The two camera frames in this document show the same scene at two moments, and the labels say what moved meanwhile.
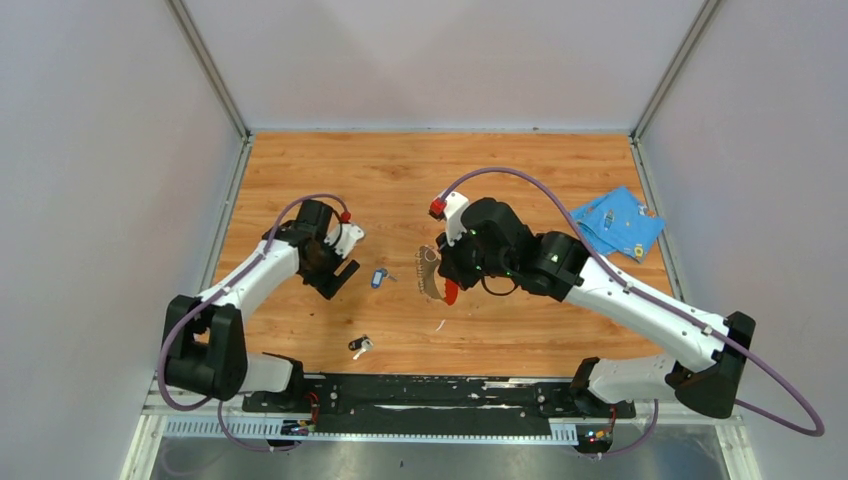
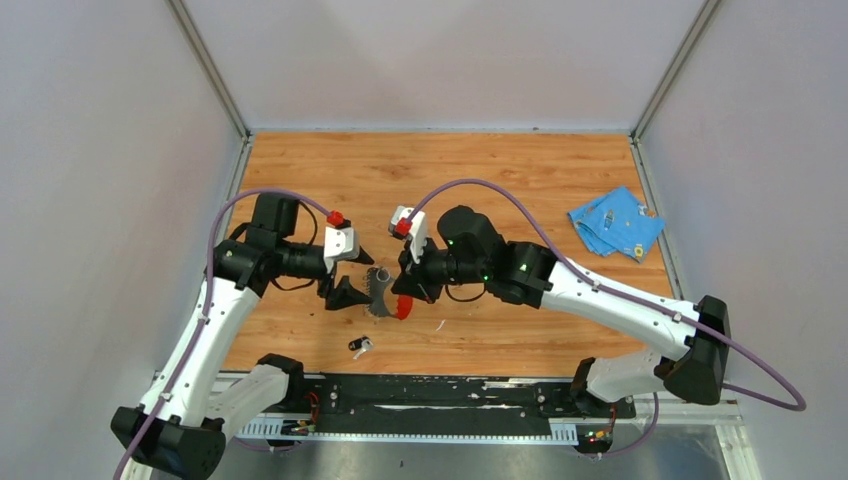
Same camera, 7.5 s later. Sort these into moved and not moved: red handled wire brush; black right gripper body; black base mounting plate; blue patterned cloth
Moved: red handled wire brush; black right gripper body
Not moved: black base mounting plate; blue patterned cloth
